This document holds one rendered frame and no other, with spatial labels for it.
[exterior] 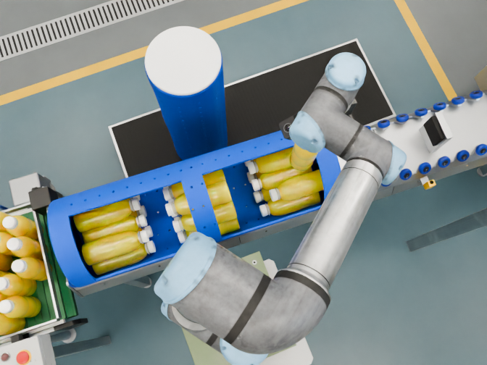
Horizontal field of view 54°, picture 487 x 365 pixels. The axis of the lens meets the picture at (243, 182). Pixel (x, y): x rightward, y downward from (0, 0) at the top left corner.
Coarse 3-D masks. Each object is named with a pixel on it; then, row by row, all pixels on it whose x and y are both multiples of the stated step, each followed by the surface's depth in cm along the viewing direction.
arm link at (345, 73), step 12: (336, 60) 91; (348, 60) 91; (360, 60) 91; (336, 72) 90; (348, 72) 90; (360, 72) 90; (324, 84) 92; (336, 84) 91; (348, 84) 90; (360, 84) 92; (348, 96) 92
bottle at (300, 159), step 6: (294, 144) 130; (294, 150) 131; (300, 150) 128; (306, 150) 126; (294, 156) 134; (300, 156) 130; (306, 156) 129; (312, 156) 129; (294, 162) 137; (300, 162) 134; (306, 162) 134; (312, 162) 137; (294, 168) 141; (300, 168) 139; (306, 168) 139
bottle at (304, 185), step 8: (304, 176) 154; (312, 176) 153; (320, 176) 153; (280, 184) 154; (288, 184) 153; (296, 184) 152; (304, 184) 152; (312, 184) 153; (320, 184) 153; (280, 192) 153; (288, 192) 152; (296, 192) 152; (304, 192) 153; (312, 192) 154; (288, 200) 154
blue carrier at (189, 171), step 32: (192, 160) 149; (224, 160) 146; (320, 160) 144; (96, 192) 145; (128, 192) 142; (160, 192) 165; (192, 192) 141; (320, 192) 168; (64, 224) 138; (160, 224) 166; (256, 224) 160; (64, 256) 137; (160, 256) 156
